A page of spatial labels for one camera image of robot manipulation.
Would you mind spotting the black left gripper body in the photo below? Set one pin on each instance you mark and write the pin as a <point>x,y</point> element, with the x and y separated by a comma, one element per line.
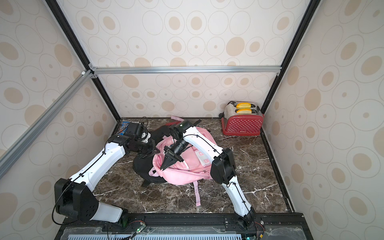
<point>145,148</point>

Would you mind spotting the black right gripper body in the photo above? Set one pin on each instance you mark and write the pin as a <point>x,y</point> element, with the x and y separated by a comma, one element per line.
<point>172,154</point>

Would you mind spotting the black backpack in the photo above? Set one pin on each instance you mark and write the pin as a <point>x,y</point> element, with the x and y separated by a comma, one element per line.
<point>142,164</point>

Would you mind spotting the pink backpack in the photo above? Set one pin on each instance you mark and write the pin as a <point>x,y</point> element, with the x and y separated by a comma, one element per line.
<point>194,168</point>

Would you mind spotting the red backpack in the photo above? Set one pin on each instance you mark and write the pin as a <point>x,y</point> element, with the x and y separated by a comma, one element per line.
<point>172,123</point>

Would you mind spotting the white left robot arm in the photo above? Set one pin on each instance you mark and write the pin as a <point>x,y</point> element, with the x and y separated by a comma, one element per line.
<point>74,196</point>

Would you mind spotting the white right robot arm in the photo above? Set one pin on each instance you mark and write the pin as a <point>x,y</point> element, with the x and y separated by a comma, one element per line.
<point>223,167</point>

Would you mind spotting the blue candy packet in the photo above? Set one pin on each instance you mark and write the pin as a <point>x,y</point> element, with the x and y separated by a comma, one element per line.
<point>123,127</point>

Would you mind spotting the red polka dot toaster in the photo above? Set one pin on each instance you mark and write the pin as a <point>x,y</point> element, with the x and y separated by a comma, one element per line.
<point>241,125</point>

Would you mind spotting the yellow toast slice front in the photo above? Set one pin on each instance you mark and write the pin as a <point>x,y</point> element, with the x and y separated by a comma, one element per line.
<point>244,111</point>

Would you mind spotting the yellow toast slice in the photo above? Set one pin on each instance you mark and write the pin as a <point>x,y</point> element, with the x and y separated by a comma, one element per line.
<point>244,106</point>
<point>244,111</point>

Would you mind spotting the yellow toast slice rear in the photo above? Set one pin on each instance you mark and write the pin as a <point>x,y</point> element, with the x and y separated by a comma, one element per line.
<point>244,106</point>

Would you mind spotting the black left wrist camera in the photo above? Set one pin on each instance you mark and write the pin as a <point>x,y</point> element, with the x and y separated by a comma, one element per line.
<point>137,132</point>

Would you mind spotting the horizontal aluminium rail back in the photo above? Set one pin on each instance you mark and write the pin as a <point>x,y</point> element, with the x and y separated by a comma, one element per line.
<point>186,70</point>

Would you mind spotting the aluminium rail left wall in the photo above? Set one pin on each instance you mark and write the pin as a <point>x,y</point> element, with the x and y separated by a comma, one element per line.
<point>25,140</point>

